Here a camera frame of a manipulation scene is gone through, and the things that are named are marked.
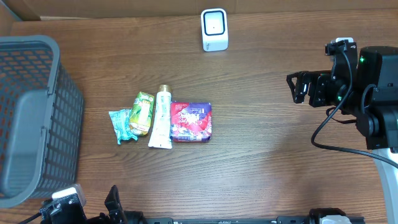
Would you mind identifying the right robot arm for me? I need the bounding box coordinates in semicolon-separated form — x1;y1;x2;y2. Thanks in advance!
286;37;397;223

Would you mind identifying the white tube gold cap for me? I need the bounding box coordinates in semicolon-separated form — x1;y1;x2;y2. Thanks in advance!
148;85;172;149

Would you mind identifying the white barcode scanner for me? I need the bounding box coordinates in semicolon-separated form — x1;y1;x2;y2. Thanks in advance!
200;8;229;52

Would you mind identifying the teal wet wipes pack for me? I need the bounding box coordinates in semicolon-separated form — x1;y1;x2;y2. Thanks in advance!
108;109;138;145

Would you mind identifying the green yellow snack pouch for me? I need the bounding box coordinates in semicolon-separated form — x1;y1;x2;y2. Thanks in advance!
129;91;155;136

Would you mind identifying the grey plastic mesh basket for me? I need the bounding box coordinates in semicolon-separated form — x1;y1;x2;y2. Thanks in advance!
1;35;85;208

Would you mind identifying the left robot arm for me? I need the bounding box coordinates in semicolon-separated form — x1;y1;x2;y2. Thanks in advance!
40;184;147;224

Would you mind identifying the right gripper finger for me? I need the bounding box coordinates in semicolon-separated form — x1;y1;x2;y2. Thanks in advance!
287;70;331;85
292;79;311;103

